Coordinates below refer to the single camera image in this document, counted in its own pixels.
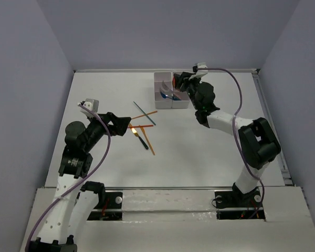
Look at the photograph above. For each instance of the pink handled silver fork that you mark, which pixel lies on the pink handled silver fork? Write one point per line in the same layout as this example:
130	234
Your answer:
171	89

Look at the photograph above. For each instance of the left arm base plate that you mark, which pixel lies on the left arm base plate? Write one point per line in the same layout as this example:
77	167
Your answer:
110	209

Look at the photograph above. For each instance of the blue metal fork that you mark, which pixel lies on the blue metal fork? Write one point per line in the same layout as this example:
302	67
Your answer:
166	95

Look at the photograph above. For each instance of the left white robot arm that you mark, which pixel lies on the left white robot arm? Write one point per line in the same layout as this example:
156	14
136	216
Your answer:
60	226

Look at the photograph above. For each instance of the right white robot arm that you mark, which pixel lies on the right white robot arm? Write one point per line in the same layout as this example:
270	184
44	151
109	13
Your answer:
255	139

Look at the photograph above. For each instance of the teal chopstick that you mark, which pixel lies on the teal chopstick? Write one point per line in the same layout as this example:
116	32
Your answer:
144	112

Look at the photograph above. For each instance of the white divided container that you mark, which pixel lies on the white divided container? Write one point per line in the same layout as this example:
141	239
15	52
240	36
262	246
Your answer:
184	101
158	77

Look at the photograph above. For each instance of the left white divided container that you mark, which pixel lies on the left white divided container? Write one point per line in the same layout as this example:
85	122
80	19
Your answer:
158	77

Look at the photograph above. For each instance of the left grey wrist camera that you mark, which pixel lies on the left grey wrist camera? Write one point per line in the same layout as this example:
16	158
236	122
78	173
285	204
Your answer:
90	104

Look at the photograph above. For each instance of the right white divided container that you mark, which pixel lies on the right white divided container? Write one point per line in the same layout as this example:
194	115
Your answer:
184	101

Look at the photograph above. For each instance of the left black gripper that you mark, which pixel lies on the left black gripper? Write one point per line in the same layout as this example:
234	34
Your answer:
109	123

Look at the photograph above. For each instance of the red orange chopstick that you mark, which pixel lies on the red orange chopstick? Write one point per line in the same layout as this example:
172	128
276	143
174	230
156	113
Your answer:
141	126

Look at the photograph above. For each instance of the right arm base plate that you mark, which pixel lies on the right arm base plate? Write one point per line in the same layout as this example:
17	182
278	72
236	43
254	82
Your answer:
229	207

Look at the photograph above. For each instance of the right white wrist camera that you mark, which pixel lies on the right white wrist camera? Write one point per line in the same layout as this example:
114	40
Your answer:
200	70

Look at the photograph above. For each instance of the orange plastic spoon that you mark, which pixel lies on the orange plastic spoon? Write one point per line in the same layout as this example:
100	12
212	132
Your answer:
174	82

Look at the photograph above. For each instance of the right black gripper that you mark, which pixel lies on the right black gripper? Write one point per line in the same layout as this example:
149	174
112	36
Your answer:
180	79

